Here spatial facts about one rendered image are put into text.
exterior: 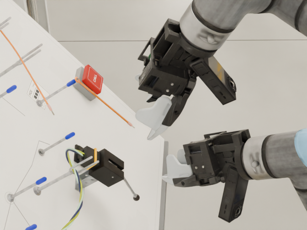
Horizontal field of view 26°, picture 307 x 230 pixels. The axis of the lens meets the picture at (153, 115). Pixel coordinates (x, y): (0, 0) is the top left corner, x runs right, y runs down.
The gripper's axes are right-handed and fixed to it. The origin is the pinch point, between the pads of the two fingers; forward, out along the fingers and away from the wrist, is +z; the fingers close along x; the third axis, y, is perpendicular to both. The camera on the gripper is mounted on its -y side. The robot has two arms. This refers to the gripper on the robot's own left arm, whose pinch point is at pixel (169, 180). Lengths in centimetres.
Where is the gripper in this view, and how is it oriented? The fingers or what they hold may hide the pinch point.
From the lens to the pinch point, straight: 129.6
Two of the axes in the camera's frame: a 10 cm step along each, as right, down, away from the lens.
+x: -6.2, 2.5, -7.4
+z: -7.3, 1.5, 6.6
